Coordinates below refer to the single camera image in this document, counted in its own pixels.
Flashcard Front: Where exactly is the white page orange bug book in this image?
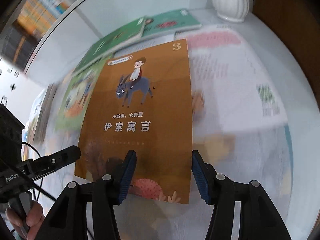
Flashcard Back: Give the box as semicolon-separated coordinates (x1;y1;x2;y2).
23;83;57;146

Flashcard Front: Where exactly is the brown Aesop fables book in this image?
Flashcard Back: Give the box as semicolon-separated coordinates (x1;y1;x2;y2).
74;39;193;204

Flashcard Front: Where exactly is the light blue cover book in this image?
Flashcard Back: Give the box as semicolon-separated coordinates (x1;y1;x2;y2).
175;25;287;137

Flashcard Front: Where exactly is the row of colourful spine books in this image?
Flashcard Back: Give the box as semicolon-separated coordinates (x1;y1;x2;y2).
1;0;77;70

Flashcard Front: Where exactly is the person's left hand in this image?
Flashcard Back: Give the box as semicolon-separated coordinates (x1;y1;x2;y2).
5;201;45;240

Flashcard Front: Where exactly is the light green illustrated book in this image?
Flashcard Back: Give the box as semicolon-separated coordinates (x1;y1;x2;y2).
55;62;105;131

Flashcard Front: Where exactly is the white bookshelf unit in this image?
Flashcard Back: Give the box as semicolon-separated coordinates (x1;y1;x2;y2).
1;0;212;86

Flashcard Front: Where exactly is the dark green cover book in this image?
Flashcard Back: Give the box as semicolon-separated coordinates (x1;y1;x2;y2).
73;17;146;75

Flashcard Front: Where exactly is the teal green cover book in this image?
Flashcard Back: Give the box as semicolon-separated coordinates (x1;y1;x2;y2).
141;9;202;40

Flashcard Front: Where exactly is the dark brown wooden cabinet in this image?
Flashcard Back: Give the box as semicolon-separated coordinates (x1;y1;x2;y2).
253;0;319;96

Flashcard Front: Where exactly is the white ribbed ceramic vase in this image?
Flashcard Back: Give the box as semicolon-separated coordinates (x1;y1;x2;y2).
212;0;249;23

